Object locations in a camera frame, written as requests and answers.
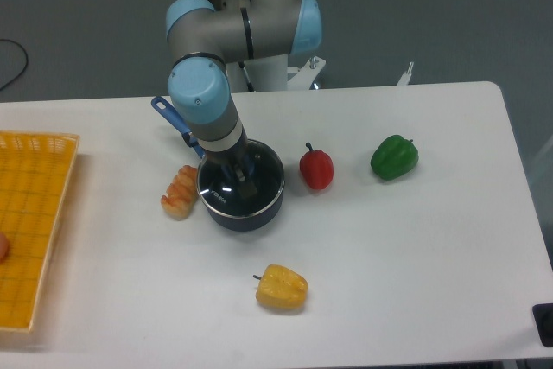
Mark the black device table edge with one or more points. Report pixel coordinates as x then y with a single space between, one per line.
543 316

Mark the dark blue saucepan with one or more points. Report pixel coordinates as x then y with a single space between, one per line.
162 106

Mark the green toy bell pepper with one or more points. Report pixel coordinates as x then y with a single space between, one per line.
395 156

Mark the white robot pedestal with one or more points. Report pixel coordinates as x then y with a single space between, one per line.
275 74

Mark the yellow toy bell pepper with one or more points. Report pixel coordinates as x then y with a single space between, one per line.
281 288

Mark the yellow woven basket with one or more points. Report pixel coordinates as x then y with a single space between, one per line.
36 169

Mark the red toy bell pepper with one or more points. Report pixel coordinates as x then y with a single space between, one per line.
317 168

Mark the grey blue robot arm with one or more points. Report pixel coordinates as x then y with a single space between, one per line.
202 41

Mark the orange toy shrimp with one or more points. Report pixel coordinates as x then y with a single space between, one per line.
181 194

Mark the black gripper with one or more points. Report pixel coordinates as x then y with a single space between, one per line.
224 149

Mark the glass lid blue knob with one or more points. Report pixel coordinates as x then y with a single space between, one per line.
221 198

